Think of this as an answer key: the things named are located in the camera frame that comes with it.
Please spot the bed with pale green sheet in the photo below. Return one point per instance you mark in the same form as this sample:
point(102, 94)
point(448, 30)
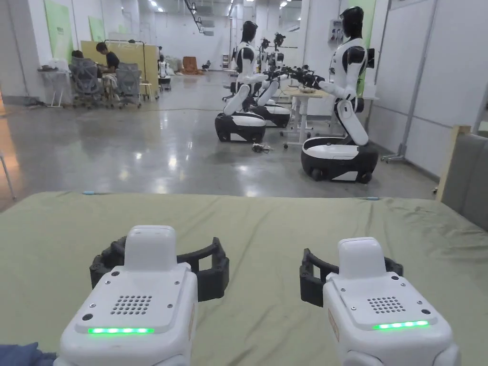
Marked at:
point(263, 236)

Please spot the grey padded headboard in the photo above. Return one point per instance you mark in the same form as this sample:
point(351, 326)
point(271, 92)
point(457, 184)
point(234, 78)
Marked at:
point(471, 175)

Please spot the dark blue garment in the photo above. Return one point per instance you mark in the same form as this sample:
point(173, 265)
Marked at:
point(19, 356)

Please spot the small black and white robot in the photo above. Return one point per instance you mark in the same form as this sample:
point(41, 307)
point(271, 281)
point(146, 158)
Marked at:
point(164, 72)

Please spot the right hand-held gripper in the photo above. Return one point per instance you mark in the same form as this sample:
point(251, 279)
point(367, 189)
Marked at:
point(385, 305)

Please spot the black and white humanoid robot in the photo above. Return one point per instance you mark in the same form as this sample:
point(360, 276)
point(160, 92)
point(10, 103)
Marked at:
point(240, 122)
point(352, 114)
point(276, 110)

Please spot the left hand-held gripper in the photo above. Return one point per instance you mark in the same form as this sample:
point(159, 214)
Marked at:
point(133, 305)

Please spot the white desk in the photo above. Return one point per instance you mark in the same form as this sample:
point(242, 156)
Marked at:
point(303, 103)

